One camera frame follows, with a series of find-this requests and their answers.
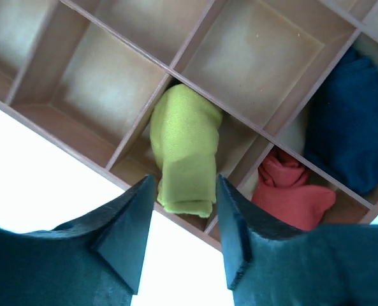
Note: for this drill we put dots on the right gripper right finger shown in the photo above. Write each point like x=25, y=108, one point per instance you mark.
x=268, y=262

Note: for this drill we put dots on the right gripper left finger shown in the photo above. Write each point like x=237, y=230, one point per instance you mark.
x=95, y=259

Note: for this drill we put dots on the red sock with santa pattern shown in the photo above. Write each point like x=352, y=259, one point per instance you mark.
x=283, y=190

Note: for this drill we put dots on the plain navy ankle sock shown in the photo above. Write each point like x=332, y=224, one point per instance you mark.
x=342, y=129

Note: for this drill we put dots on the yellow sock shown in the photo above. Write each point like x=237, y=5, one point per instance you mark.
x=184, y=136

